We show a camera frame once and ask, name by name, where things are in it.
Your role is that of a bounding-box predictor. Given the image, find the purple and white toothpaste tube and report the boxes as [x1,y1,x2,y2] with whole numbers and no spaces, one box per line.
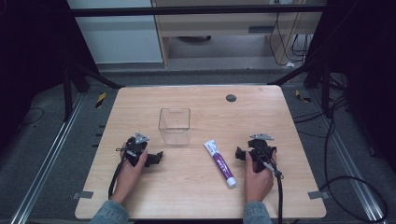
[203,139,237,189]

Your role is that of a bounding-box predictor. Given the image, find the thin black floor cable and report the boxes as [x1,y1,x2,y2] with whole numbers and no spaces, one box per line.
[20,106,45,127]

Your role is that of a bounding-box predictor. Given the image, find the dark curtain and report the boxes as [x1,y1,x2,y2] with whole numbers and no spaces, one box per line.
[0,0,98,152]
[311,0,396,174]

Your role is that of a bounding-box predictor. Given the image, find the black horizontal frame bar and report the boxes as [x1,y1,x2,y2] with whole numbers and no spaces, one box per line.
[69,4,327,18]

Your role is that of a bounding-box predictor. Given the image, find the grey table bracket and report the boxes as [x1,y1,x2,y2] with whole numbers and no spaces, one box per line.
[72,190,94,200]
[307,189,331,201]

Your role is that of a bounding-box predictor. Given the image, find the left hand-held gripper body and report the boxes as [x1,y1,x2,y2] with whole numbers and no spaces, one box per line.
[116,132,150,168]

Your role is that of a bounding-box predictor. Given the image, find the white cabinet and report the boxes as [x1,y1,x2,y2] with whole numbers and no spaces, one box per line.
[66,0,163,64]

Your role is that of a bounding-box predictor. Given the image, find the person's left hand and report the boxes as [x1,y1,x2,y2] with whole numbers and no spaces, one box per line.
[110,151,149,204]

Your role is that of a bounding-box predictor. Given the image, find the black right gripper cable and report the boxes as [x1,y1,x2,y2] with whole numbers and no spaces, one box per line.
[261,158,285,224]

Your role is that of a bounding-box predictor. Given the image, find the clear plastic container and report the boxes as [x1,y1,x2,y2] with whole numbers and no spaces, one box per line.
[158,107,191,147]

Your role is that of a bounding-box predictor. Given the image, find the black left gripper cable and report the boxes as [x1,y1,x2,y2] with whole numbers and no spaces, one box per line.
[107,158,126,200]

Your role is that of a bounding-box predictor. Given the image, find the person's right hand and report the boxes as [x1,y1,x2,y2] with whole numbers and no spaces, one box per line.
[244,152,277,203]

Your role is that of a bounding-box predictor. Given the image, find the grey desk drawer handle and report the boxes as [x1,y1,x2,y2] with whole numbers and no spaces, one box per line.
[247,25,276,35]

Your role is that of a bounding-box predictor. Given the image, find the black hanging desk cables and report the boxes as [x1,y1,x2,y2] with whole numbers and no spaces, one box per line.
[269,12,313,67]

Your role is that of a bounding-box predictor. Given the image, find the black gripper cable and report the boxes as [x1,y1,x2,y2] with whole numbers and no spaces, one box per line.
[107,158,126,200]
[261,158,285,224]

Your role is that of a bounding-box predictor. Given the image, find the light wooden desk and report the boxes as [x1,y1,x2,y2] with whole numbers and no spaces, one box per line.
[151,0,327,68]

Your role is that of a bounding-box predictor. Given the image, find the black looped floor cable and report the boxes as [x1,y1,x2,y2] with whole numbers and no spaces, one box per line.
[318,92,389,224]

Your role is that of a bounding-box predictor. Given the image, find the silver metal floor rail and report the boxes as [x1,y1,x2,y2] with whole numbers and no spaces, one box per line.
[307,90,388,224]
[8,92,87,224]

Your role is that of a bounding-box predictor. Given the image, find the black metal stand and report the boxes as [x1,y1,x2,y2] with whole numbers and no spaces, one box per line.
[60,59,125,122]
[267,59,333,119]

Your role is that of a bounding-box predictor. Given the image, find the yellow and black tape strip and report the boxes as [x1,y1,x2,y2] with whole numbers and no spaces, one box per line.
[294,89,312,104]
[94,91,107,109]

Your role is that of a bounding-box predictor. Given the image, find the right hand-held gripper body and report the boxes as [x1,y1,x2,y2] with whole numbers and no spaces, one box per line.
[247,133,277,173]

